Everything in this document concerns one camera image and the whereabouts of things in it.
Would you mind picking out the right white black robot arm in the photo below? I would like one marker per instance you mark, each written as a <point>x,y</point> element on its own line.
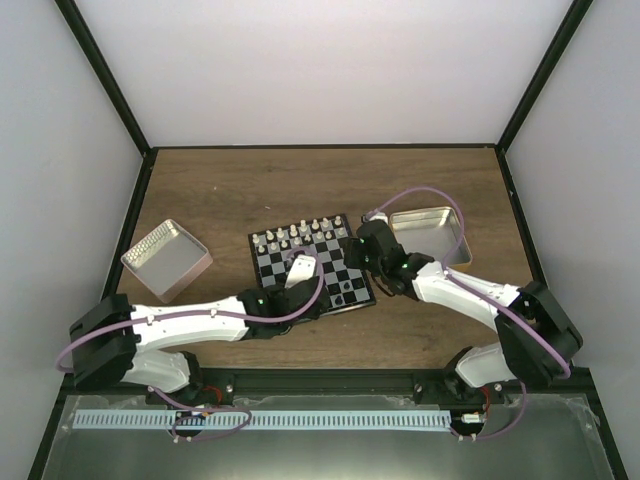
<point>536,338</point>

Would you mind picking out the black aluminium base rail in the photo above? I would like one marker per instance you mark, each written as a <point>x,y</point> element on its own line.
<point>222,386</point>

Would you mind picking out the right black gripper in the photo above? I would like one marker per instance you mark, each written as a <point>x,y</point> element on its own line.
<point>352,257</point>

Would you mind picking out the gold metal tin tray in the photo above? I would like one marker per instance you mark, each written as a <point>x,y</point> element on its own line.
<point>435,232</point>

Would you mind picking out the light blue slotted cable duct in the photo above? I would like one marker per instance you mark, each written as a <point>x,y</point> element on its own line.
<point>401,420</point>

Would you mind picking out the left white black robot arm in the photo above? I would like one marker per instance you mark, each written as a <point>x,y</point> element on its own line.
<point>117,342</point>

